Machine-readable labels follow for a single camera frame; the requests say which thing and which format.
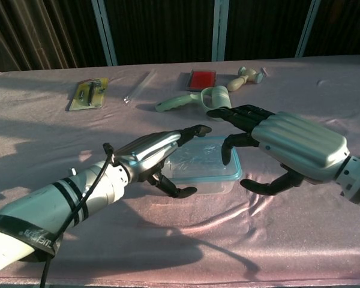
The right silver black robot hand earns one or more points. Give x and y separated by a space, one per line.
300 144

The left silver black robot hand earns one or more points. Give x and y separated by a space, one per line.
150 150

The blue container lid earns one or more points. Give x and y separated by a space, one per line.
198 162

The clear plastic container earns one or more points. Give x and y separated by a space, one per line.
211 186

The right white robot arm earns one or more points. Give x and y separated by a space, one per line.
358 180

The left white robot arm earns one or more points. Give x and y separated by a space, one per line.
48 207

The green lint roller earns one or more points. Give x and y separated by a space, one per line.
180 103

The clear glass tube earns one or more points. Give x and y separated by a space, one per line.
138 88

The razor in yellow blister pack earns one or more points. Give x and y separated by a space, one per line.
88 93

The red ink pad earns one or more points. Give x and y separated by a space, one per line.
201 79

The pink tablecloth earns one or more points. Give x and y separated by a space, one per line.
258 234

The grey metal frame post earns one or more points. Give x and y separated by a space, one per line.
220 30
307 28
105 33

